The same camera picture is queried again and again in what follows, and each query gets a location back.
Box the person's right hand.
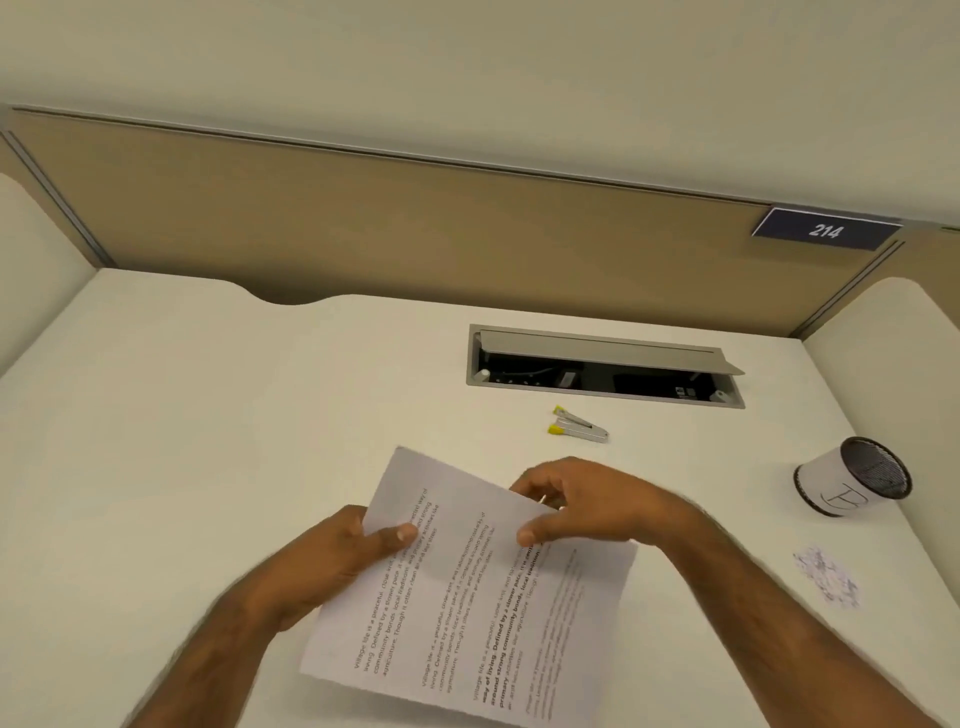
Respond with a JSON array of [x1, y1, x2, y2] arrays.
[[509, 456, 702, 549]]

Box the person's left hand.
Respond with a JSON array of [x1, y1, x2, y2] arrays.
[[255, 504, 420, 633]]

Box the printed white paper sheets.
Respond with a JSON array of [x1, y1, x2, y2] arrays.
[[299, 446, 639, 728]]

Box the person's right forearm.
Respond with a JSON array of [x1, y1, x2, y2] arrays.
[[645, 501, 948, 728]]

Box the person's left forearm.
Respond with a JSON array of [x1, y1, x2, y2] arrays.
[[118, 581, 320, 728]]

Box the yellow and silver stapler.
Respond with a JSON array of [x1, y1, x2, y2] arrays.
[[548, 405, 610, 444]]

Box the crumpled printed paper scrap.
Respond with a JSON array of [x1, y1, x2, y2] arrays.
[[792, 546, 864, 612]]

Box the beige desk partition panel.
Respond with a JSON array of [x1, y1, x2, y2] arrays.
[[0, 105, 960, 342]]

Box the black mesh pen cup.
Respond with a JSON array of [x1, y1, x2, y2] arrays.
[[793, 436, 915, 520]]

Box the dark blue number sign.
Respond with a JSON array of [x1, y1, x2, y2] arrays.
[[751, 207, 905, 252]]

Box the grey desk cable box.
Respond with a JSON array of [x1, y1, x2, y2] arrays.
[[465, 324, 748, 412]]

